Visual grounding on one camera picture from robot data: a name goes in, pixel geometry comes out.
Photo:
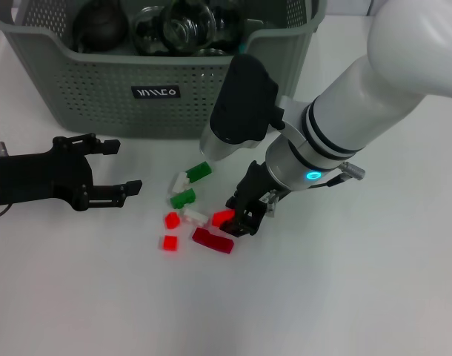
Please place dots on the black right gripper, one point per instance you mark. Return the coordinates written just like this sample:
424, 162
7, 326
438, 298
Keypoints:
253, 189

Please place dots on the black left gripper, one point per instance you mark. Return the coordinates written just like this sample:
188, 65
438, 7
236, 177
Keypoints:
40, 176

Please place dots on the red sloped toy brick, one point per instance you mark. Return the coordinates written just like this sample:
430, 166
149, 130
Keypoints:
221, 217

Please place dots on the dark red brick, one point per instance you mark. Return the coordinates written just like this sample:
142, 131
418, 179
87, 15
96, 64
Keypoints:
213, 241

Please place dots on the white toy brick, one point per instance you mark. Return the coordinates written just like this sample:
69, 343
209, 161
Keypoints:
194, 217
179, 182

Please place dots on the small red toy brick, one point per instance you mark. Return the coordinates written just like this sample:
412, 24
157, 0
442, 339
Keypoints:
169, 243
172, 221

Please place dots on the grey-green perforated storage bin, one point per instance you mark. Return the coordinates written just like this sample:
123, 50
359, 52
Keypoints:
100, 111

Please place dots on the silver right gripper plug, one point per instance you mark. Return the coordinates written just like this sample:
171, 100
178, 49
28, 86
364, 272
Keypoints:
271, 200

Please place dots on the green toy brick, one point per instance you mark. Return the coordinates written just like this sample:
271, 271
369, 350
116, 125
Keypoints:
199, 171
182, 199

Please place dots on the black round teapot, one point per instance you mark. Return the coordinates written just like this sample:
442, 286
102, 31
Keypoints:
100, 26

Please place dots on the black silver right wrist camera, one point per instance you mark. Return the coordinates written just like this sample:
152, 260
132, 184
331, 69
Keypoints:
244, 104

